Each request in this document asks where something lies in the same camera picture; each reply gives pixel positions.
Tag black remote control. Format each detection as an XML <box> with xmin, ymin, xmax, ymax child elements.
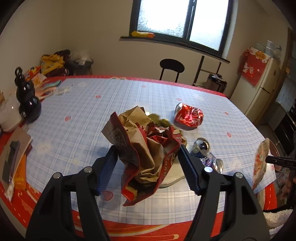
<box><xmin>2</xmin><ymin>141</ymin><xmax>21</xmax><ymax>184</ymax></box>

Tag orange flat packet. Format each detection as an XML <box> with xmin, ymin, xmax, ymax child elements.
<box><xmin>10</xmin><ymin>154</ymin><xmax>27</xmax><ymax>190</ymax></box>

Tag orange snack packets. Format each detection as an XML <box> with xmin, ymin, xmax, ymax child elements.
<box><xmin>23</xmin><ymin>65</ymin><xmax>47</xmax><ymax>81</ymax></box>

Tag crushed blue silver can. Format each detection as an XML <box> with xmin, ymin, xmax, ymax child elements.
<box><xmin>188</xmin><ymin>138</ymin><xmax>224</xmax><ymax>173</ymax></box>

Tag gold foil wrapper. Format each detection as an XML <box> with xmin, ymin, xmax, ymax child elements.
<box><xmin>144</xmin><ymin>112</ymin><xmax>171</xmax><ymax>128</ymax></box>

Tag dark bin with plastic bag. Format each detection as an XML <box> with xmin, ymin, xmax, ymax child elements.
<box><xmin>67</xmin><ymin>50</ymin><xmax>94</xmax><ymax>76</ymax></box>

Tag cream refrigerator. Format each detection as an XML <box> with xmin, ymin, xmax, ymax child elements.
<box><xmin>230</xmin><ymin>47</ymin><xmax>281</xmax><ymax>120</ymax></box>

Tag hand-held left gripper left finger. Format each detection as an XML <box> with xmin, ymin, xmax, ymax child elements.
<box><xmin>25</xmin><ymin>145</ymin><xmax>119</xmax><ymax>241</ymax></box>

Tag black frame side table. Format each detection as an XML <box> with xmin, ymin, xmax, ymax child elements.
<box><xmin>193</xmin><ymin>56</ymin><xmax>228</xmax><ymax>93</ymax></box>

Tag yellow printed bags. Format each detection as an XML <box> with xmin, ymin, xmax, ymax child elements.
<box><xmin>40</xmin><ymin>54</ymin><xmax>66</xmax><ymax>76</ymax></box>

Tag black round-back chair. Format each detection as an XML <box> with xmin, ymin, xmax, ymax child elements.
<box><xmin>159</xmin><ymin>59</ymin><xmax>185</xmax><ymax>82</ymax></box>

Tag blue plaid table cover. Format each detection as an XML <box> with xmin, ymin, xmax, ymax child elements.
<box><xmin>25</xmin><ymin>77</ymin><xmax>277</xmax><ymax>224</ymax></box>

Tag brown electric pressure cooker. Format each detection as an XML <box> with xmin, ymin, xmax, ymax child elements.
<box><xmin>206</xmin><ymin>74</ymin><xmax>227</xmax><ymax>93</ymax></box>

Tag black framed window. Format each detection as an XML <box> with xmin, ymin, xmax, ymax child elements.
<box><xmin>120</xmin><ymin>0</ymin><xmax>232</xmax><ymax>63</ymax></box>

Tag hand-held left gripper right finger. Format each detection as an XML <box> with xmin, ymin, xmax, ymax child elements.
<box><xmin>178</xmin><ymin>144</ymin><xmax>271</xmax><ymax>241</ymax></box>

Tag yellow snack packet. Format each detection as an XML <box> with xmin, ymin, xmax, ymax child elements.
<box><xmin>131</xmin><ymin>31</ymin><xmax>155</xmax><ymax>39</ymax></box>

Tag pastel folded cloths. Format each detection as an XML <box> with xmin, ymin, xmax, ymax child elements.
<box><xmin>35</xmin><ymin>79</ymin><xmax>63</xmax><ymax>98</ymax></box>

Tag clear plastic containers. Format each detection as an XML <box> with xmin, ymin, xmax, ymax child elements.
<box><xmin>254</xmin><ymin>40</ymin><xmax>282</xmax><ymax>58</ymax></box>

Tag white container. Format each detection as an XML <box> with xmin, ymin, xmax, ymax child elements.
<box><xmin>0</xmin><ymin>95</ymin><xmax>25</xmax><ymax>132</ymax></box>

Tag dark red bag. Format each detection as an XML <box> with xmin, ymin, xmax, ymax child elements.
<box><xmin>54</xmin><ymin>49</ymin><xmax>71</xmax><ymax>75</ymax></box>

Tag red printed cloth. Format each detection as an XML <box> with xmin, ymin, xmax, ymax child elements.
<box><xmin>242</xmin><ymin>47</ymin><xmax>271</xmax><ymax>87</ymax></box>

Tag brown red paper bag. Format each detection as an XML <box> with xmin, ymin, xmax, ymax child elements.
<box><xmin>101</xmin><ymin>105</ymin><xmax>183</xmax><ymax>207</ymax></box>

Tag round brown stool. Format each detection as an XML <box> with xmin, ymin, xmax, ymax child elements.
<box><xmin>268</xmin><ymin>139</ymin><xmax>284</xmax><ymax>160</ymax></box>

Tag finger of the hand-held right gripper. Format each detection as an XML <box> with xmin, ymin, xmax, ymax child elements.
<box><xmin>265</xmin><ymin>156</ymin><xmax>296</xmax><ymax>166</ymax></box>

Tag crushed red can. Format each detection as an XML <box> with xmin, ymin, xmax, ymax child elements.
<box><xmin>173</xmin><ymin>103</ymin><xmax>204</xmax><ymax>130</ymax></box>

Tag person's white fleece garment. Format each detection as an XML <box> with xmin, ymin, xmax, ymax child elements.
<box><xmin>262</xmin><ymin>207</ymin><xmax>294</xmax><ymax>230</ymax></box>

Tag black oven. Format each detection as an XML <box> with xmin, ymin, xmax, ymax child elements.
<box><xmin>269</xmin><ymin>111</ymin><xmax>296</xmax><ymax>156</ymax></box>

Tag colourful floor bags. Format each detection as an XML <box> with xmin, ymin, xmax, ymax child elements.
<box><xmin>276</xmin><ymin>167</ymin><xmax>296</xmax><ymax>207</ymax></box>

